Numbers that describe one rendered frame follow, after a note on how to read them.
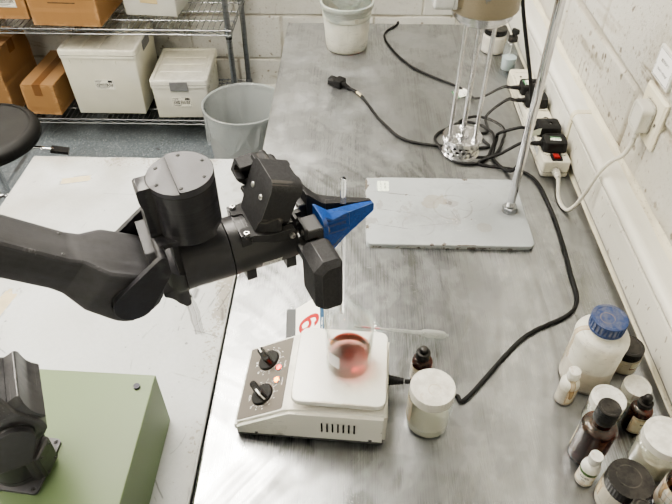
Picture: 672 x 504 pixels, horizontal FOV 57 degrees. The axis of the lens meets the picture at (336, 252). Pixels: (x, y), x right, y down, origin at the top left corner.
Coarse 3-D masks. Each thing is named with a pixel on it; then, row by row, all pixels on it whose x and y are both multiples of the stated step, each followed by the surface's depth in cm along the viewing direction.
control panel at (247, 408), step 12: (264, 348) 89; (276, 348) 88; (288, 348) 86; (252, 360) 89; (288, 360) 85; (252, 372) 87; (264, 372) 85; (276, 372) 84; (276, 384) 82; (276, 396) 81; (240, 408) 83; (252, 408) 82; (264, 408) 80; (276, 408) 79
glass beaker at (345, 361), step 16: (352, 304) 78; (336, 320) 79; (352, 320) 80; (368, 320) 78; (368, 336) 80; (336, 352) 76; (352, 352) 75; (368, 352) 77; (336, 368) 78; (352, 368) 77; (368, 368) 79
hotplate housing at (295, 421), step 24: (288, 384) 81; (288, 408) 79; (312, 408) 78; (336, 408) 78; (384, 408) 79; (240, 432) 83; (264, 432) 82; (288, 432) 81; (312, 432) 81; (336, 432) 80; (360, 432) 80; (384, 432) 80
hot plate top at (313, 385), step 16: (304, 336) 85; (320, 336) 85; (384, 336) 85; (304, 352) 83; (320, 352) 83; (384, 352) 83; (304, 368) 81; (320, 368) 81; (384, 368) 81; (304, 384) 79; (320, 384) 79; (336, 384) 79; (352, 384) 79; (368, 384) 79; (384, 384) 79; (304, 400) 77; (320, 400) 77; (336, 400) 77; (352, 400) 77; (368, 400) 77; (384, 400) 77
